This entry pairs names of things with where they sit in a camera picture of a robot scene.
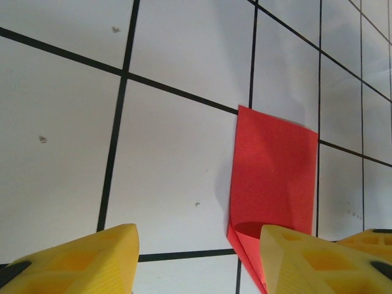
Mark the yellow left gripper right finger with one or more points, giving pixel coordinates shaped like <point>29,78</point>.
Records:
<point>306,269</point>

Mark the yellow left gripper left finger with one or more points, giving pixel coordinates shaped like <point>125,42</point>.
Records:
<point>76,263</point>

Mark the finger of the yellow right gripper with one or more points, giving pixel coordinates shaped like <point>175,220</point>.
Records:
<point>373,240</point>

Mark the red paper sheet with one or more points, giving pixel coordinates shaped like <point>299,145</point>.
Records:
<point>272,171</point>

